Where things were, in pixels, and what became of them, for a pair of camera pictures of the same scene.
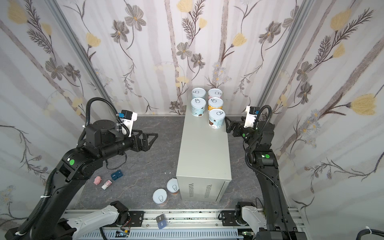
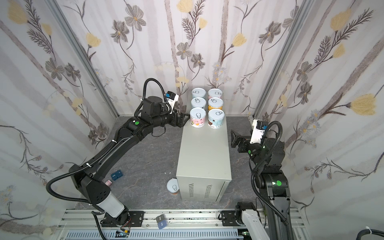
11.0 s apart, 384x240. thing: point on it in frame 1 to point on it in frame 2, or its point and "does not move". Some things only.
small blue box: [117, 174] does not move
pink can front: [160, 197] to [197, 116]
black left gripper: [137, 141] to [177, 119]
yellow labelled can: [215, 103] does not move
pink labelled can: [214, 92] does not move
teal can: [198, 105] does not move
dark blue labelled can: [216, 118] does not move
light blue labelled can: [198, 92] does not move
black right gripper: [237, 129] to [241, 142]
